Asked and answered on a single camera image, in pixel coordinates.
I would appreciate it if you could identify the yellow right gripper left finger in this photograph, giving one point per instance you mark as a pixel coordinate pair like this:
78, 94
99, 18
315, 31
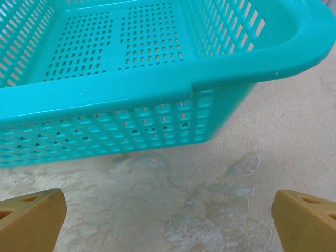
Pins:
29, 225

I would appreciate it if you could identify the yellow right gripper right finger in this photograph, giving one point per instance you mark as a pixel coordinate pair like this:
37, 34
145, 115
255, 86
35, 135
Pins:
307, 228

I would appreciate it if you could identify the teal perforated plastic basket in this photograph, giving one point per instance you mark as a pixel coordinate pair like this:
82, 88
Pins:
157, 78

